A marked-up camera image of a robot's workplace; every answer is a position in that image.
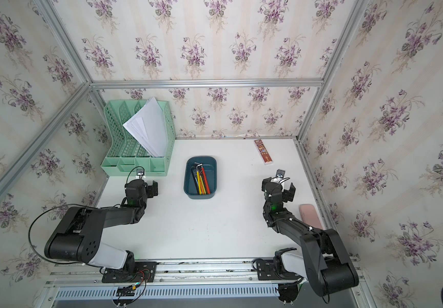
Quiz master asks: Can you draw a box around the large black hex key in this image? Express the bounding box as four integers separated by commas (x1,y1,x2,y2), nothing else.
191,165,199,194

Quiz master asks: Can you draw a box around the yellow handled hex key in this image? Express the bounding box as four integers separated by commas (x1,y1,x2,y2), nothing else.
195,167,205,195

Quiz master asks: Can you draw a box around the orange handled hex key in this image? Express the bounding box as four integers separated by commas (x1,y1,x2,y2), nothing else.
196,166,207,195

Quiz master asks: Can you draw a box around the red handled hex key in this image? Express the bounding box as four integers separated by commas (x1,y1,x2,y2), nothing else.
197,164,211,195

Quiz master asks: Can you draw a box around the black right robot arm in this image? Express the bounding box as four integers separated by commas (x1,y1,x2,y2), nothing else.
262,178,359,297

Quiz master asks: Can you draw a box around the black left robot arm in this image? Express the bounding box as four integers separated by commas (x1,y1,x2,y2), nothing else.
44,179,159,275

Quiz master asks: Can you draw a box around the dark teal storage box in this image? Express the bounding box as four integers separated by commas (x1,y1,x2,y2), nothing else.
184,156,217,200

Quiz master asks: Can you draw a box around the pink pencil case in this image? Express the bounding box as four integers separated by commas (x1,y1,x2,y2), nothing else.
299,204,323,229

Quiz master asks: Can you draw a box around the green plastic desk organizer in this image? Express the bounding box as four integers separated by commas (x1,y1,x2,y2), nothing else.
101,100,176,177

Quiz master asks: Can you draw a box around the white paper stack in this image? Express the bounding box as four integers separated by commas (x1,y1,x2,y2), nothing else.
123,97,168,157

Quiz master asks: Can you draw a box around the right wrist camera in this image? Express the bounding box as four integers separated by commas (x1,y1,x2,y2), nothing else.
261,169,289,195

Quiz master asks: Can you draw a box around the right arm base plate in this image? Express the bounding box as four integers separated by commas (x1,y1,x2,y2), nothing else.
252,258,303,281

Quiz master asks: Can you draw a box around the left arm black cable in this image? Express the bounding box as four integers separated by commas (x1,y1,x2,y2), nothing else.
28,203,103,266

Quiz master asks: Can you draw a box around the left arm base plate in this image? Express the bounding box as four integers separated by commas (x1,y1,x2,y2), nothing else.
101,261,158,284

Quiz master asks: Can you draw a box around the aluminium mounting rail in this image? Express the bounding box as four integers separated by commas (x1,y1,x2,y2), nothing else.
44,255,365,287

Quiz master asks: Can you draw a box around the white slotted cable duct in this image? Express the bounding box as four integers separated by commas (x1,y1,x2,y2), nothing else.
55,283,280,301

